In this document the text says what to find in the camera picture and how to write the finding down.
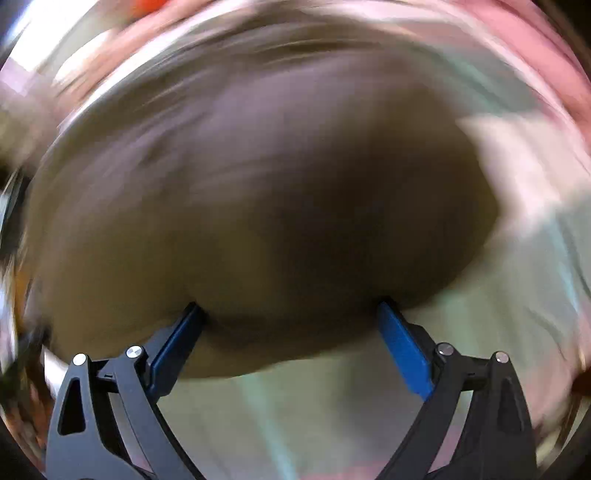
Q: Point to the olive hooded puffer jacket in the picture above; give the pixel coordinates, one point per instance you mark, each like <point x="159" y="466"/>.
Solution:
<point x="254" y="207"/>

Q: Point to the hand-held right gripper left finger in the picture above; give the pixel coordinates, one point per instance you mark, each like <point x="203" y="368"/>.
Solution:
<point x="178" y="346"/>

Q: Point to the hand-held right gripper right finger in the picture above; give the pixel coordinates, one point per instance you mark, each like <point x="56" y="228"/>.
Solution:
<point x="404" y="350"/>

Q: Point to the orange carrot plush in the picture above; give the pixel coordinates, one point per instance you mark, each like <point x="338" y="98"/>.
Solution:
<point x="145" y="5"/>

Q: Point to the patterned pastel bed cover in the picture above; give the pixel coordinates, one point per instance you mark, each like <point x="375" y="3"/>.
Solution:
<point x="323" y="415"/>

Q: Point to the pink folded quilt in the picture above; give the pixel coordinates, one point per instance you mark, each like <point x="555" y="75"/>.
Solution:
<point x="531" y="55"/>

